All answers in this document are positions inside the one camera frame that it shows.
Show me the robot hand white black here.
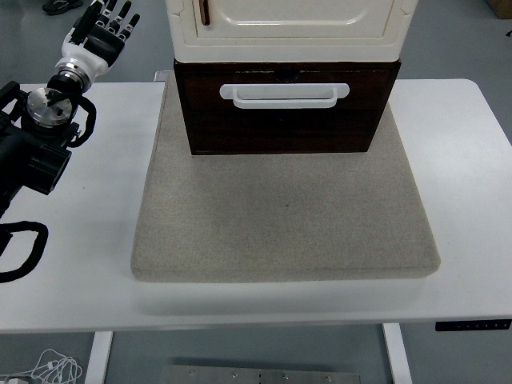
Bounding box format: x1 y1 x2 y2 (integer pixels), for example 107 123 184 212
59 0 142 79

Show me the dark wooden drawer white handle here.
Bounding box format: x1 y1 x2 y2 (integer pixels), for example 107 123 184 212
175 68 393 114

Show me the dark wooden drawer housing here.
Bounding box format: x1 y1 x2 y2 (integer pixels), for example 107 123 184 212
173 59 402 156

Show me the person's foot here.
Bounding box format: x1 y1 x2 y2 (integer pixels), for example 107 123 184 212
42 0 85 16

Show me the beige felt mat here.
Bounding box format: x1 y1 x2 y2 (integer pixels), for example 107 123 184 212
130 78 442 284

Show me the white table leg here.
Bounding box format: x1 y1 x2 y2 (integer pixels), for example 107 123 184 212
84 330 114 384
382 322 413 384

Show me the brown cardboard box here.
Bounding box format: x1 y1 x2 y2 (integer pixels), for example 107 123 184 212
486 0 512 20

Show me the black table control panel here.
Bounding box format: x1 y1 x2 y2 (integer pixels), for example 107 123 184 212
434 319 512 332

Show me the white cable bundle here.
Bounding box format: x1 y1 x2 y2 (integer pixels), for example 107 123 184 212
0 347 84 384

